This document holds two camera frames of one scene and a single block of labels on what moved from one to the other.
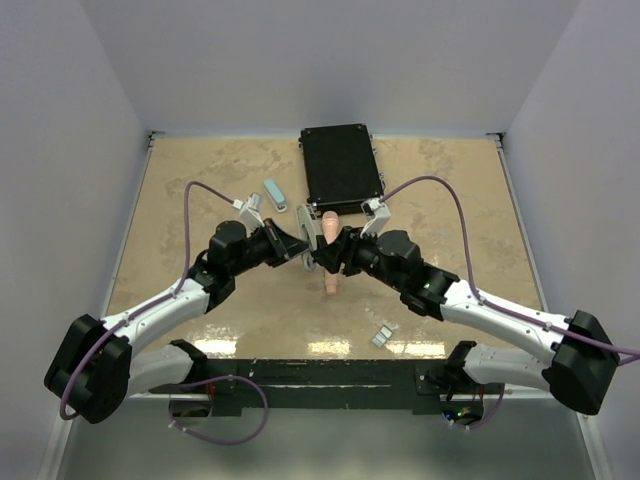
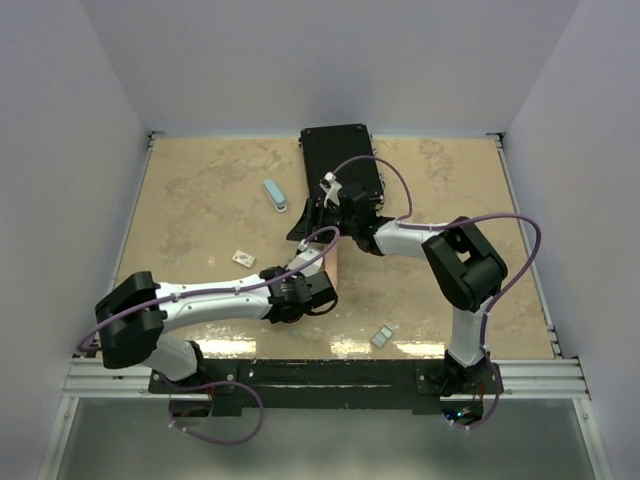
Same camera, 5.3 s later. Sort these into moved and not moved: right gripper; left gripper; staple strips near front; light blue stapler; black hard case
Moved: right gripper; left gripper
Not moved: staple strips near front; black hard case; light blue stapler
